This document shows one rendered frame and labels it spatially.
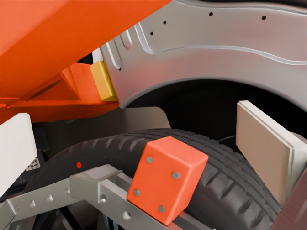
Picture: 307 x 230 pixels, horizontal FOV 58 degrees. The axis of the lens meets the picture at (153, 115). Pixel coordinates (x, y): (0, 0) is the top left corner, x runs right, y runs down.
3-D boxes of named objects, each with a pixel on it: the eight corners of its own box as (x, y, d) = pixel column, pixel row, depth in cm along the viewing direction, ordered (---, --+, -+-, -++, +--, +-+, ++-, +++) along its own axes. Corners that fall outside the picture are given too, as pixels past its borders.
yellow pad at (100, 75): (122, 101, 112) (132, 96, 109) (100, 101, 99) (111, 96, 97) (111, 69, 113) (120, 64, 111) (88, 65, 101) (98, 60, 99)
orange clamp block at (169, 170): (187, 207, 42) (210, 155, 40) (165, 229, 35) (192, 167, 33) (150, 184, 45) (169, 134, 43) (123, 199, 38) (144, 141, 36)
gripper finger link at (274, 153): (292, 147, 10) (311, 146, 10) (236, 100, 17) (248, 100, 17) (284, 214, 11) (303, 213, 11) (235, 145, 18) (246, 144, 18)
